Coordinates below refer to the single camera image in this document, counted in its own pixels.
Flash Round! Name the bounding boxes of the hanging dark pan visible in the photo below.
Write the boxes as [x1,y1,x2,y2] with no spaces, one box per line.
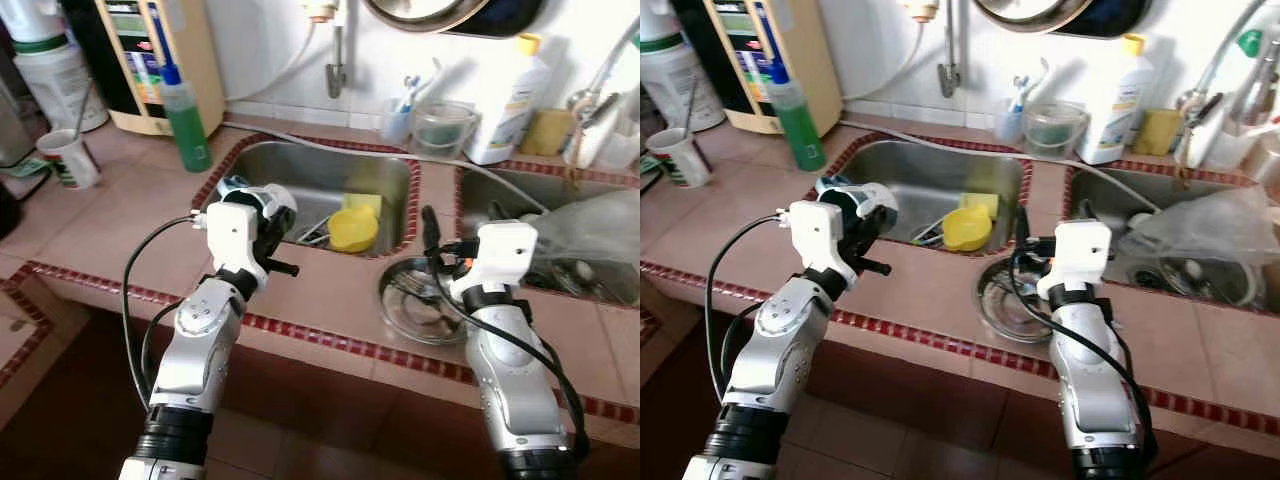
[1050,0,1151,39]
[440,0,546,39]

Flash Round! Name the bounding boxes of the white yellow-capped detergent bottle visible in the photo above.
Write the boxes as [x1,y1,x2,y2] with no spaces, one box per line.
[1075,33,1156,166]
[465,33,553,166]

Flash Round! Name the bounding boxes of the thick dark yellow sponge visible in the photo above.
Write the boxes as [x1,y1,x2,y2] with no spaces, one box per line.
[1133,108,1184,156]
[520,108,576,158]

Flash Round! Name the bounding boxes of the green dish soap bottle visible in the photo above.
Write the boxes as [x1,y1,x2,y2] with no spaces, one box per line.
[148,0,213,173]
[762,0,829,173]

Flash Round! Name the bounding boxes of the dark red base cabinet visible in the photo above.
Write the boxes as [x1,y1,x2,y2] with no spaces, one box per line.
[30,290,641,471]
[640,320,1280,471]

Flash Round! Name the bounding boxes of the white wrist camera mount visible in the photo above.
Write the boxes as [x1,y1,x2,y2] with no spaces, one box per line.
[450,222,541,301]
[788,200,861,291]
[1035,220,1114,301]
[205,200,273,291]

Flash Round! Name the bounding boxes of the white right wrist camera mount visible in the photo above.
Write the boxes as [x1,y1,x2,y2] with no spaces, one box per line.
[1035,220,1114,301]
[450,222,541,301]

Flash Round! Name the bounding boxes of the long thin steel spoon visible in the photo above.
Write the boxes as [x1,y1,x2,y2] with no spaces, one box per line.
[68,82,96,146]
[682,80,703,143]

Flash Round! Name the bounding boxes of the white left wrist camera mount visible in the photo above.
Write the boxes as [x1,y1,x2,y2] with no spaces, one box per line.
[205,200,273,291]
[788,200,861,291]

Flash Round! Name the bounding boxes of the clear plastic pail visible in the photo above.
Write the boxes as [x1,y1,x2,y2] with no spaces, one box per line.
[410,100,479,161]
[1022,100,1089,159]

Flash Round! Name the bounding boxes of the clear toothbrush cup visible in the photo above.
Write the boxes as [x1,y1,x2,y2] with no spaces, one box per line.
[380,98,414,146]
[993,98,1026,146]

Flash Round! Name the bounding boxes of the clear plastic bag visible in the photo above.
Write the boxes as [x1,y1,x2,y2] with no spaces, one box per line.
[530,190,641,271]
[1118,185,1280,266]

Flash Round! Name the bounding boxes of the grey water hose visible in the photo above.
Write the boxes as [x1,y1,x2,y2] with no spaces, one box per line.
[840,120,1161,213]
[225,120,546,216]

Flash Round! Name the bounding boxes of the steel cup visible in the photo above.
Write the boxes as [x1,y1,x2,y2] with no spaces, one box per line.
[1245,130,1280,186]

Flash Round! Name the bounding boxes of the curved steel sink faucet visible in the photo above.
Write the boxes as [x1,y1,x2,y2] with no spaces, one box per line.
[565,15,641,191]
[1175,0,1280,191]

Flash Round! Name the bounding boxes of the large white plastic jar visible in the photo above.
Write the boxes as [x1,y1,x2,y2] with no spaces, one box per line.
[640,0,726,133]
[0,0,109,133]

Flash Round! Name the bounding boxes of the white green-capped bottle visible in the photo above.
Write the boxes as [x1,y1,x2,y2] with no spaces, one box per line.
[1200,30,1271,171]
[590,90,641,171]

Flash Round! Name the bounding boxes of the white printed cup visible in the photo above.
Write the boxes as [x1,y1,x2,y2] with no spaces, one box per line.
[648,127,713,189]
[37,128,101,191]

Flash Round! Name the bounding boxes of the round steel plate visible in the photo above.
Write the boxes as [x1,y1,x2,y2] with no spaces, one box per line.
[378,257,471,346]
[975,257,1051,344]

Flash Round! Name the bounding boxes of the stainless steel sink basin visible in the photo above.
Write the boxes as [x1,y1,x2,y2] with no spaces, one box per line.
[205,140,416,256]
[458,168,641,306]
[815,140,1031,256]
[1065,168,1266,311]

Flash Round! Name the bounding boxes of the thin white water tube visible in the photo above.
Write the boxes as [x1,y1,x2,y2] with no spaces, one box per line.
[843,20,926,101]
[225,20,321,101]

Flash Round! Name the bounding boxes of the yellow green scouring sponge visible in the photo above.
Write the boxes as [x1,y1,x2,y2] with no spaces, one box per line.
[340,192,384,221]
[955,192,1001,219]

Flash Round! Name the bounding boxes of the beige water purifier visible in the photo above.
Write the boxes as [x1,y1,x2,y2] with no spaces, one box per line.
[672,0,844,136]
[62,0,226,136]

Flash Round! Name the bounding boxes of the yellow plastic bowl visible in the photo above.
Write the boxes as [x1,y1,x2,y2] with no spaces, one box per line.
[940,205,994,253]
[327,205,381,254]

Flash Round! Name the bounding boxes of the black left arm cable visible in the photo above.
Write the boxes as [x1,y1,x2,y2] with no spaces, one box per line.
[120,213,211,401]
[705,213,796,401]

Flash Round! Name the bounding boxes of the steel wall tap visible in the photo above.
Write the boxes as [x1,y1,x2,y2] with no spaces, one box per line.
[325,25,349,99]
[937,25,963,99]

